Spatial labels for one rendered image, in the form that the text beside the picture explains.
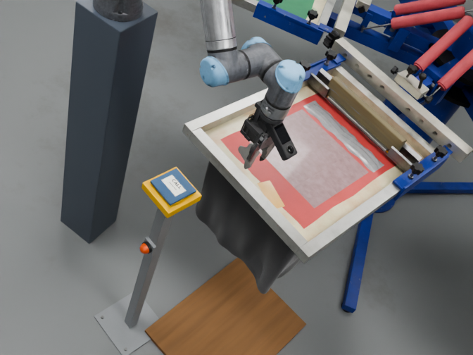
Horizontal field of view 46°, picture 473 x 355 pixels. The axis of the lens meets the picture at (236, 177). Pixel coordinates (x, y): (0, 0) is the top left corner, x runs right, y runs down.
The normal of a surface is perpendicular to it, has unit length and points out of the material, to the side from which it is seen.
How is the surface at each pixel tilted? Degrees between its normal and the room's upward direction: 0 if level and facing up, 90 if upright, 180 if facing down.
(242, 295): 0
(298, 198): 0
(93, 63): 90
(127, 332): 0
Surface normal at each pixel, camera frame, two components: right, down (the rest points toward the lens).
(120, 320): 0.27, -0.62
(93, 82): -0.54, 0.54
